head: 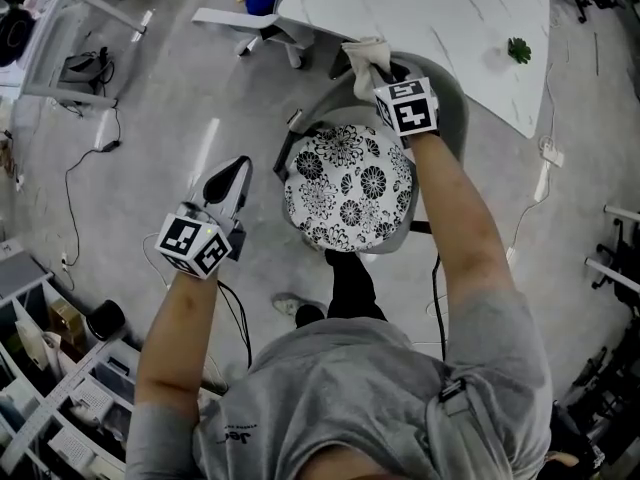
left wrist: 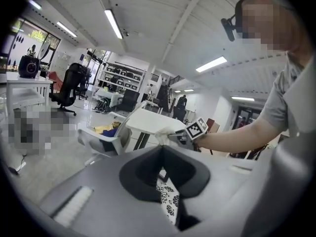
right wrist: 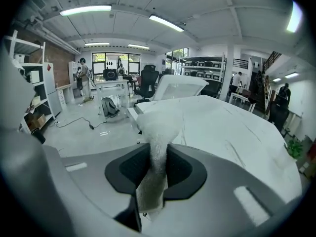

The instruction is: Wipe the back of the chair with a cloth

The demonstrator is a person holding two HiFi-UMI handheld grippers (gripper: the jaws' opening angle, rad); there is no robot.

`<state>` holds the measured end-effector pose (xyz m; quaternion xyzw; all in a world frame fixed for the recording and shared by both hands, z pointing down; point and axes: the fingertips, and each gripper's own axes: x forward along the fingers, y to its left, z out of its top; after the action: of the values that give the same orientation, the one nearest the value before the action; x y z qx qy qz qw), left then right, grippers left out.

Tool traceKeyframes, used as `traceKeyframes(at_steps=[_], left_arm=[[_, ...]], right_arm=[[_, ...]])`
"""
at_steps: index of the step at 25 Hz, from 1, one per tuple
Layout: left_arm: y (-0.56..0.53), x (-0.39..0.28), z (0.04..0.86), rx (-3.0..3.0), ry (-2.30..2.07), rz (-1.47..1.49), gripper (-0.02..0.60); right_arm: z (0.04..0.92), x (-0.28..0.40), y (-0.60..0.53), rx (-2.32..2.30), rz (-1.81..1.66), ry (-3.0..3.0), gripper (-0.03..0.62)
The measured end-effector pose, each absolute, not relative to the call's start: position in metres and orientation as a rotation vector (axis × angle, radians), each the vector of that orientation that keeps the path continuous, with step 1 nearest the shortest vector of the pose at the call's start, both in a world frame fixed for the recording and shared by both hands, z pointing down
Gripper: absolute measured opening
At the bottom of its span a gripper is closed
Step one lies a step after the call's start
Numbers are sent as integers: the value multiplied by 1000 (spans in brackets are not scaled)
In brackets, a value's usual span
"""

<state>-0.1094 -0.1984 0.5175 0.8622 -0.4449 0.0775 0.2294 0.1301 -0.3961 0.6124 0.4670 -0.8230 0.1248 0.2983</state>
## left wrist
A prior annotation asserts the red chair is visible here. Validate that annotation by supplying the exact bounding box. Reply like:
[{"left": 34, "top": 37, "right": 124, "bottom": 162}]
[{"left": 48, "top": 70, "right": 65, "bottom": 93}]

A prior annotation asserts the white armchair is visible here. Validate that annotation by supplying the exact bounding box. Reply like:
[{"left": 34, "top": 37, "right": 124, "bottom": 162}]
[{"left": 78, "top": 112, "right": 133, "bottom": 158}]

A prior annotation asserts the white round fan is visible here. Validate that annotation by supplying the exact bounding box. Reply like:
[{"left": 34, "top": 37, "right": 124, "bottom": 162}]
[{"left": 39, "top": 39, "right": 53, "bottom": 64}]

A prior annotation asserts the black head-mounted camera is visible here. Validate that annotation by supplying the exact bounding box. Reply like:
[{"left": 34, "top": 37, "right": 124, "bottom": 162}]
[{"left": 221, "top": 0, "right": 245, "bottom": 42}]

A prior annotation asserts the yellow cloth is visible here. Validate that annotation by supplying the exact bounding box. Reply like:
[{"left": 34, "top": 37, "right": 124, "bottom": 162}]
[{"left": 94, "top": 123, "right": 121, "bottom": 134}]

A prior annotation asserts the person's grey t-shirt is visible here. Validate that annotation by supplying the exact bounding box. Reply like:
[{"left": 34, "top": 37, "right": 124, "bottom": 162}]
[{"left": 259, "top": 50, "right": 316, "bottom": 143}]

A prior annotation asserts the white shelf with black boxes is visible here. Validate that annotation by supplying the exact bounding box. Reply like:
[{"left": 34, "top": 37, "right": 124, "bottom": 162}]
[{"left": 97, "top": 62, "right": 146, "bottom": 93}]

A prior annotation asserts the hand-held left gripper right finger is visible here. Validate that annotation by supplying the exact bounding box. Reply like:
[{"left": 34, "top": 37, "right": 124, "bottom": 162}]
[{"left": 162, "top": 144, "right": 270, "bottom": 237}]

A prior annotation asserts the white desk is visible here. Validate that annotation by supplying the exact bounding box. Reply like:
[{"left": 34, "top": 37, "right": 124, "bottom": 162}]
[{"left": 95, "top": 89, "right": 124, "bottom": 108}]

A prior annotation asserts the person's head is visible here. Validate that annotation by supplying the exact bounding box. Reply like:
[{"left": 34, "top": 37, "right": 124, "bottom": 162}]
[{"left": 234, "top": 0, "right": 312, "bottom": 56}]

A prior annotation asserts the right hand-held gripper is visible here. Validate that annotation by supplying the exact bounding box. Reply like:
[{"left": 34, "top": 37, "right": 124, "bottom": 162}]
[{"left": 169, "top": 117, "right": 209, "bottom": 151}]

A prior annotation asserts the person's right forearm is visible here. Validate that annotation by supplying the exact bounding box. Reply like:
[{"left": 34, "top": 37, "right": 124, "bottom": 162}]
[{"left": 197, "top": 116, "right": 283, "bottom": 157}]

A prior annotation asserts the black round appliance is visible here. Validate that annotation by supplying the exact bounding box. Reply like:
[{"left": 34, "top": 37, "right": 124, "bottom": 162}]
[{"left": 18, "top": 55, "right": 40, "bottom": 79}]

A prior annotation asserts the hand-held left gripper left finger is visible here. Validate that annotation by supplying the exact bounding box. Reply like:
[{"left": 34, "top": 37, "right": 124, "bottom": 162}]
[{"left": 39, "top": 144, "right": 180, "bottom": 237}]

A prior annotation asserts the floral round seat cushion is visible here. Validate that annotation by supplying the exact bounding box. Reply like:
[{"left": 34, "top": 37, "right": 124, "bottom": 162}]
[{"left": 157, "top": 171, "right": 183, "bottom": 226}]

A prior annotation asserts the blue cloth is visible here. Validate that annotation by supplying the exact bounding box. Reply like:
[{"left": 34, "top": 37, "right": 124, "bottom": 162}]
[{"left": 102, "top": 128, "right": 119, "bottom": 137}]

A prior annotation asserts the white marble table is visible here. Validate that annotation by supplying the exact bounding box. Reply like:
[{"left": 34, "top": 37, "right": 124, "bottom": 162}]
[{"left": 125, "top": 107, "right": 189, "bottom": 151}]

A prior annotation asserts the white work table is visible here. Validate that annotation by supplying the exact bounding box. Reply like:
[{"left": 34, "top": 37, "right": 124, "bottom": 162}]
[{"left": 6, "top": 72, "right": 54, "bottom": 115}]

